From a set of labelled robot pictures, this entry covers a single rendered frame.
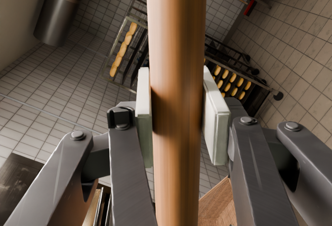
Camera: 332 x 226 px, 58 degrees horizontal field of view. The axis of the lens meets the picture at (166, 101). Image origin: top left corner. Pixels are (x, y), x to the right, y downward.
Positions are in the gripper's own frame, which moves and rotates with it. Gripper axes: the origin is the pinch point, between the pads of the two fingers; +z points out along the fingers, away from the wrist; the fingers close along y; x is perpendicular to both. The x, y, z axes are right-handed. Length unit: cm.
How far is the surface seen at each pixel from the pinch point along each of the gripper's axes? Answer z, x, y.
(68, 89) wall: 273, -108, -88
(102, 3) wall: 498, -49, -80
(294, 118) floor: 227, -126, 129
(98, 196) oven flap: 140, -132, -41
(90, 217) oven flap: 122, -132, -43
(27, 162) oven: 151, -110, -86
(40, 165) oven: 152, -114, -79
